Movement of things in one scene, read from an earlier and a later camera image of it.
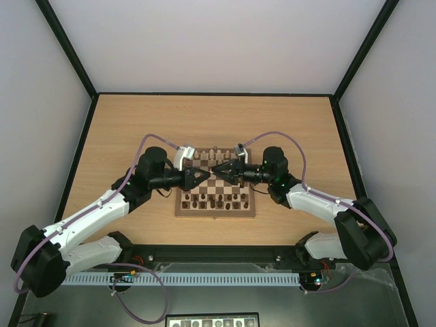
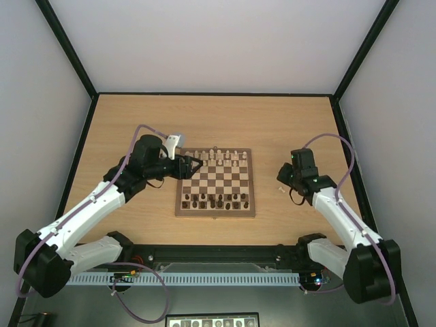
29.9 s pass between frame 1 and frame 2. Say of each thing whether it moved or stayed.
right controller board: stayed
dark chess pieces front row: stayed
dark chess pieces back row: stayed
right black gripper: moved
